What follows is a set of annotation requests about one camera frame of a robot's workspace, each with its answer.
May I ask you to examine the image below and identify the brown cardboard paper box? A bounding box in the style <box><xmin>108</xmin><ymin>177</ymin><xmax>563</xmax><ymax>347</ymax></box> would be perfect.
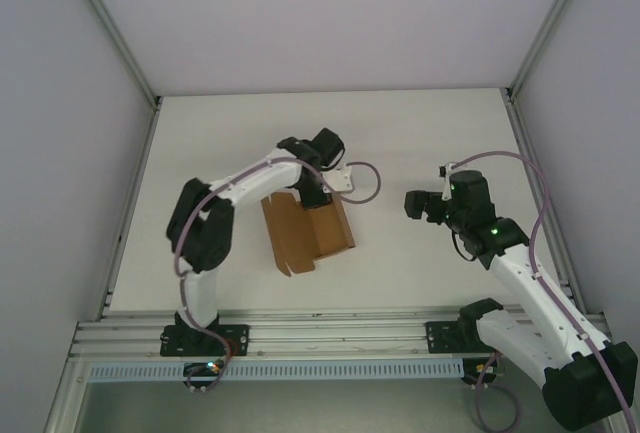
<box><xmin>260</xmin><ymin>190</ymin><xmax>357</xmax><ymax>279</ymax></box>

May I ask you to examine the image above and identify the aluminium mounting rail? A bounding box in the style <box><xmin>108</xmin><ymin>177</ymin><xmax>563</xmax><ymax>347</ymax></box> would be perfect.
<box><xmin>69</xmin><ymin>306</ymin><xmax>614</xmax><ymax>360</ymax></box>

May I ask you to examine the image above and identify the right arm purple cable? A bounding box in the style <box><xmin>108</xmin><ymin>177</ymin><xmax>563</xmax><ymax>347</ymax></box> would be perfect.
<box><xmin>459</xmin><ymin>150</ymin><xmax>635</xmax><ymax>433</ymax></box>

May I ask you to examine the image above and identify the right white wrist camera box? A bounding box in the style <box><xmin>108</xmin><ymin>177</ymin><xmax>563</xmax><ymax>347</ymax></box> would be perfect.
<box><xmin>438</xmin><ymin>161</ymin><xmax>467</xmax><ymax>200</ymax></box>

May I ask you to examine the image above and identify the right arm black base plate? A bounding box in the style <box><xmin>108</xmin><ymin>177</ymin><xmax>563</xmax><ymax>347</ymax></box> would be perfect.
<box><xmin>424</xmin><ymin>321</ymin><xmax>481</xmax><ymax>354</ymax></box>

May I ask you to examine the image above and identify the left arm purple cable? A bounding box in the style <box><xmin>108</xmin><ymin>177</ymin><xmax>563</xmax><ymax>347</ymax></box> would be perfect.
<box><xmin>172</xmin><ymin>155</ymin><xmax>385</xmax><ymax>394</ymax></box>

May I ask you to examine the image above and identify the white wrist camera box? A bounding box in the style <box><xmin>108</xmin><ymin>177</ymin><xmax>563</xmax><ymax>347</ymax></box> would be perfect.
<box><xmin>322</xmin><ymin>162</ymin><xmax>355</xmax><ymax>195</ymax></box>
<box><xmin>438</xmin><ymin>161</ymin><xmax>467</xmax><ymax>200</ymax></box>

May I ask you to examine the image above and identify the aluminium table side rail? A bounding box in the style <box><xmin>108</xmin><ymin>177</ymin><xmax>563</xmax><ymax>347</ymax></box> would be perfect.
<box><xmin>102</xmin><ymin>97</ymin><xmax>164</xmax><ymax>322</ymax></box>
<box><xmin>502</xmin><ymin>87</ymin><xmax>589</xmax><ymax>314</ymax></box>

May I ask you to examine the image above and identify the aluminium frame post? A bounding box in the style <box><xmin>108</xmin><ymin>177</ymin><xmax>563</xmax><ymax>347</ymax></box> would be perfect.
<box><xmin>504</xmin><ymin>0</ymin><xmax>599</xmax><ymax>104</ymax></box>
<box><xmin>62</xmin><ymin>0</ymin><xmax>164</xmax><ymax>109</ymax></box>

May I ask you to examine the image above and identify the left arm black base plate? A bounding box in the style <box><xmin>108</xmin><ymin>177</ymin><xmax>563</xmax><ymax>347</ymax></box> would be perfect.
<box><xmin>159</xmin><ymin>324</ymin><xmax>251</xmax><ymax>358</ymax></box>

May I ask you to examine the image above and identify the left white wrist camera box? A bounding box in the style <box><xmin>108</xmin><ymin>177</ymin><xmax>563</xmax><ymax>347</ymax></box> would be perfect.
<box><xmin>322</xmin><ymin>162</ymin><xmax>355</xmax><ymax>195</ymax></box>

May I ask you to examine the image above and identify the grey metal lower shelf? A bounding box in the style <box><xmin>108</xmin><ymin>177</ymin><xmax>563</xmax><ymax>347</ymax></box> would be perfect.
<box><xmin>74</xmin><ymin>380</ymin><xmax>556</xmax><ymax>433</ymax></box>

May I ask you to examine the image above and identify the light blue slotted cable duct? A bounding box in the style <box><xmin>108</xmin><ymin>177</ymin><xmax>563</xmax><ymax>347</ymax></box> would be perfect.
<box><xmin>87</xmin><ymin>357</ymin><xmax>464</xmax><ymax>383</ymax></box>

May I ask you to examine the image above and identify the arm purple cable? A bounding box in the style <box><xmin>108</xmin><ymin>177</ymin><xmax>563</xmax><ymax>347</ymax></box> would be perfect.
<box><xmin>459</xmin><ymin>150</ymin><xmax>635</xmax><ymax>433</ymax></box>
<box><xmin>172</xmin><ymin>155</ymin><xmax>385</xmax><ymax>394</ymax></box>

